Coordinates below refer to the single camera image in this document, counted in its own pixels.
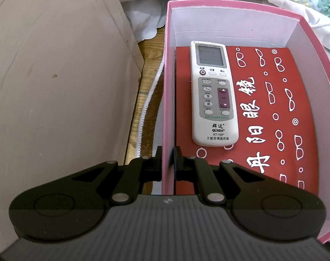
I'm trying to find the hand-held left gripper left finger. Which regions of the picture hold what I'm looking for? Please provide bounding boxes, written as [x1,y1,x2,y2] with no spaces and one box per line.
[71,146,163,206]

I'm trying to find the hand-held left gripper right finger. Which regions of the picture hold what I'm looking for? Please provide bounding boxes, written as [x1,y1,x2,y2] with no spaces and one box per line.
[168,146,265,206]

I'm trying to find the pink cardboard box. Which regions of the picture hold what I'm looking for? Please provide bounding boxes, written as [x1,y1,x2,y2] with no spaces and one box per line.
[162,0,330,245]

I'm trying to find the large white remote control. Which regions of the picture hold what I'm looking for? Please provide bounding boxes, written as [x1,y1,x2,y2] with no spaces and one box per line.
[190,41,239,147]

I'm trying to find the white scalloped cloth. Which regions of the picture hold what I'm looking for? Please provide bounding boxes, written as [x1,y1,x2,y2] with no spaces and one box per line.
[112,0,187,42]

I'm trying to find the white braided cable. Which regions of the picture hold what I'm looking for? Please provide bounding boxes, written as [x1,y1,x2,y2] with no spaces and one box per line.
[135,0,177,159]

